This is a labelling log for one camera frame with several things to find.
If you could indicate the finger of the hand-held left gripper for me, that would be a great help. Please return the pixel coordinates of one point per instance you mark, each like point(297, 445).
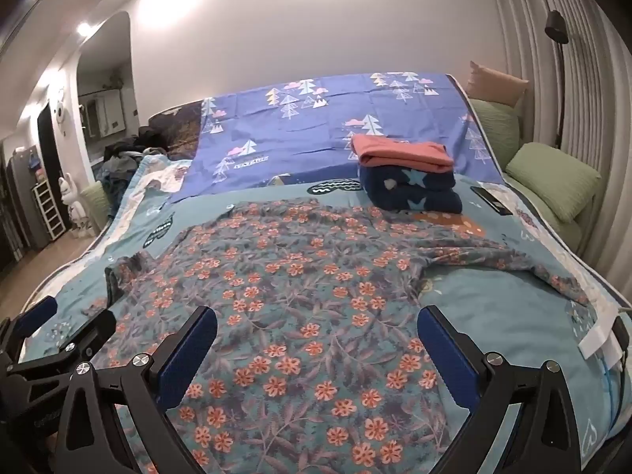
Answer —
point(96, 332)
point(37, 315)

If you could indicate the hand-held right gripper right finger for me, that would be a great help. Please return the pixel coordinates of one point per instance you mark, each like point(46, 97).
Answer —
point(448, 355)

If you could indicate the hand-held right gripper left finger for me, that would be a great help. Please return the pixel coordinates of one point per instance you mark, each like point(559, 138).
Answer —
point(187, 360)

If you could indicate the teal floral shirt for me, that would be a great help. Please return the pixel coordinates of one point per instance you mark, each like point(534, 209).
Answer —
point(306, 316)

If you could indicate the pile of dark clothes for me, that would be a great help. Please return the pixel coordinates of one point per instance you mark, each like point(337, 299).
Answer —
point(121, 163)

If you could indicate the teal printed blanket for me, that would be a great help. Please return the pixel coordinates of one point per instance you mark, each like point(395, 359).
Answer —
point(498, 306)

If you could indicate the white shelf rack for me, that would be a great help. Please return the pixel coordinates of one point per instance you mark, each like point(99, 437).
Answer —
point(48, 210)

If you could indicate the grey refrigerator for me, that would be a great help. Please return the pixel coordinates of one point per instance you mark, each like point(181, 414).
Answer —
point(22, 202)

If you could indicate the white figurine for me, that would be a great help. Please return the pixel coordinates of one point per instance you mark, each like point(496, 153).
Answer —
point(74, 205)

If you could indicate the green cushion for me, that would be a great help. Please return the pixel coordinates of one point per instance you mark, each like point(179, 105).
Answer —
point(95, 203)

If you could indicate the black phone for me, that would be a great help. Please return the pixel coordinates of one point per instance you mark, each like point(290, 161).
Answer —
point(491, 199)

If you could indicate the folded navy star garment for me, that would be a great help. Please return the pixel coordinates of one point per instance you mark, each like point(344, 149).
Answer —
point(410, 190)

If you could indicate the large green pillow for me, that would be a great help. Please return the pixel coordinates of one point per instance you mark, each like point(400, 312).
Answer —
point(555, 180)

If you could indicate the folded coral garment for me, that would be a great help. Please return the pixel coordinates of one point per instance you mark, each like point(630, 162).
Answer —
point(402, 154)

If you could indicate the dark patterned blanket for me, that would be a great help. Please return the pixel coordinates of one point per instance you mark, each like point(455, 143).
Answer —
point(175, 128)

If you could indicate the small green pillow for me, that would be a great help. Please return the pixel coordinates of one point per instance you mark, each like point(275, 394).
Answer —
point(493, 128)

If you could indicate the blue tree-print sheet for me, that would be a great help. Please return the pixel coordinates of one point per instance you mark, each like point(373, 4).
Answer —
point(306, 138)

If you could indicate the peach pillow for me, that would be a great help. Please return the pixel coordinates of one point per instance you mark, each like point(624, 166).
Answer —
point(495, 84)

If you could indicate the white pleated curtain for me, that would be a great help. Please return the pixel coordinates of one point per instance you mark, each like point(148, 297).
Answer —
point(587, 84)

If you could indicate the black floor lamp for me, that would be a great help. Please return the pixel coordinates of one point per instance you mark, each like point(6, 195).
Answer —
point(557, 27)

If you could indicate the white wall clock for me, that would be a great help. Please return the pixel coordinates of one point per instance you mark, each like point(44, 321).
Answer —
point(59, 114)

